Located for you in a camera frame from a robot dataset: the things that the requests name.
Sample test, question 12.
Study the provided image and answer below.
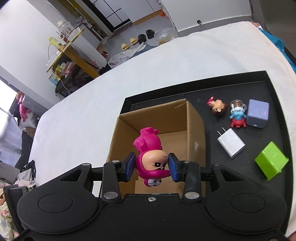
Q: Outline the pink figurine toy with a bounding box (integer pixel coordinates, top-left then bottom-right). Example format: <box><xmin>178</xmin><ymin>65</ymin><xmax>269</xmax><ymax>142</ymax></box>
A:
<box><xmin>133</xmin><ymin>127</ymin><xmax>171</xmax><ymax>187</ymax></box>

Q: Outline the cardboard box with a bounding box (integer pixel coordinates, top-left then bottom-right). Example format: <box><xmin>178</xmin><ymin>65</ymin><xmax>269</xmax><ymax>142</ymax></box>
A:
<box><xmin>107</xmin><ymin>99</ymin><xmax>206</xmax><ymax>198</ymax></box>

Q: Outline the white plug charger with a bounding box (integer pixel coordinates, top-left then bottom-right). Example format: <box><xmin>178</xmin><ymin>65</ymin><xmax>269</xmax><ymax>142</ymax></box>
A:
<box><xmin>217</xmin><ymin>128</ymin><xmax>245</xmax><ymax>159</ymax></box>

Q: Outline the green cube charger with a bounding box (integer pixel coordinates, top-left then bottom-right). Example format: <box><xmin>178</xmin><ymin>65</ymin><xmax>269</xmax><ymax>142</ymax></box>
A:
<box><xmin>254</xmin><ymin>142</ymin><xmax>289</xmax><ymax>181</ymax></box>

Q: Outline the purple cube charger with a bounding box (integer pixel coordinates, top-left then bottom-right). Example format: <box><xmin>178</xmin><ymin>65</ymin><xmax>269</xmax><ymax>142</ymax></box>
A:
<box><xmin>246</xmin><ymin>99</ymin><xmax>269</xmax><ymax>128</ymax></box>

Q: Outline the white table cloth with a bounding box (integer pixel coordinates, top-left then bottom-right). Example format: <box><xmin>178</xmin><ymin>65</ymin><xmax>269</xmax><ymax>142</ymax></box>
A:
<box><xmin>28</xmin><ymin>21</ymin><xmax>296</xmax><ymax>239</ymax></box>

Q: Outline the brown-haired doll figurine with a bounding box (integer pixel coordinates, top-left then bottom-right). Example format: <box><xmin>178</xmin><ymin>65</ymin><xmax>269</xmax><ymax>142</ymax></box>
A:
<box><xmin>207</xmin><ymin>96</ymin><xmax>228</xmax><ymax>116</ymax></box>

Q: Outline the black tray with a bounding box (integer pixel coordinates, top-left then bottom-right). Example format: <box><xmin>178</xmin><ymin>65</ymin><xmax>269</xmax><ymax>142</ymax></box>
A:
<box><xmin>121</xmin><ymin>71</ymin><xmax>293</xmax><ymax>233</ymax></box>

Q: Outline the blue and red figurine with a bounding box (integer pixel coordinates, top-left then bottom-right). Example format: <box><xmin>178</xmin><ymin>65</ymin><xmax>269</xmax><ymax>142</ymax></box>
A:
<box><xmin>229</xmin><ymin>99</ymin><xmax>247</xmax><ymax>128</ymax></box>

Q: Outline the white plastic bag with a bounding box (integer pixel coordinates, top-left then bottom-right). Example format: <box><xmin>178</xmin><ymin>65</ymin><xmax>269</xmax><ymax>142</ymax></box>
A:
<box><xmin>108</xmin><ymin>53</ymin><xmax>130</xmax><ymax>69</ymax></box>

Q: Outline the yellow side table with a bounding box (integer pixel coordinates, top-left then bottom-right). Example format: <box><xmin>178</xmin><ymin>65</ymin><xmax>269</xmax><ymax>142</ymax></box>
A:
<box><xmin>46</xmin><ymin>27</ymin><xmax>99</xmax><ymax>79</ymax></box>

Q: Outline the yellow slipper left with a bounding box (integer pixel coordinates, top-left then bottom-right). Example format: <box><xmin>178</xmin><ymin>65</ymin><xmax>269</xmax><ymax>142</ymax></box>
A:
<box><xmin>121</xmin><ymin>43</ymin><xmax>130</xmax><ymax>51</ymax></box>

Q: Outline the yellow slipper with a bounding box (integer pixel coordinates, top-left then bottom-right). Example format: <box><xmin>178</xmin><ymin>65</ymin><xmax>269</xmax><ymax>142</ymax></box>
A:
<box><xmin>121</xmin><ymin>43</ymin><xmax>130</xmax><ymax>51</ymax></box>
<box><xmin>129</xmin><ymin>38</ymin><xmax>138</xmax><ymax>45</ymax></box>

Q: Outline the yellow slipper right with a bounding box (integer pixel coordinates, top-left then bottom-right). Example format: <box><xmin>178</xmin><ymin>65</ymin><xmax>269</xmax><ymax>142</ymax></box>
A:
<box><xmin>129</xmin><ymin>38</ymin><xmax>138</xmax><ymax>45</ymax></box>

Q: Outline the black slipper left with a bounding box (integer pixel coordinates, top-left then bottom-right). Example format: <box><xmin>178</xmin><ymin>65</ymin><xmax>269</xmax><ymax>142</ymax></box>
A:
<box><xmin>137</xmin><ymin>34</ymin><xmax>147</xmax><ymax>44</ymax></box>

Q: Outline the black slipper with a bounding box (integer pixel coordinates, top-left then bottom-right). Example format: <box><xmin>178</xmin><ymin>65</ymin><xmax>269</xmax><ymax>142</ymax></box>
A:
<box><xmin>145</xmin><ymin>29</ymin><xmax>155</xmax><ymax>39</ymax></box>
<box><xmin>137</xmin><ymin>34</ymin><xmax>147</xmax><ymax>44</ymax></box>

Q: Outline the clear plastic bag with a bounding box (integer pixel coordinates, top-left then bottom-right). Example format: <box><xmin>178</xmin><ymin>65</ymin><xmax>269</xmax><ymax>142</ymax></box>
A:
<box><xmin>154</xmin><ymin>28</ymin><xmax>178</xmax><ymax>45</ymax></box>

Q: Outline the black slipper right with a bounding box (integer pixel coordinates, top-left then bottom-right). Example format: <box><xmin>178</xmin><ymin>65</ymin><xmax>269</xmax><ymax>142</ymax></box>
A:
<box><xmin>145</xmin><ymin>29</ymin><xmax>155</xmax><ymax>39</ymax></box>

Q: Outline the glass jar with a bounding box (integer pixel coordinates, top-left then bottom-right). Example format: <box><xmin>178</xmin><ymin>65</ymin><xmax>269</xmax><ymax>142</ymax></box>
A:
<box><xmin>57</xmin><ymin>20</ymin><xmax>74</xmax><ymax>37</ymax></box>

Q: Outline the teal cloth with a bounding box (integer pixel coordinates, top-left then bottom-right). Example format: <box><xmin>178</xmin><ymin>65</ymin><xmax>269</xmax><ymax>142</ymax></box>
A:
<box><xmin>252</xmin><ymin>22</ymin><xmax>296</xmax><ymax>73</ymax></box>

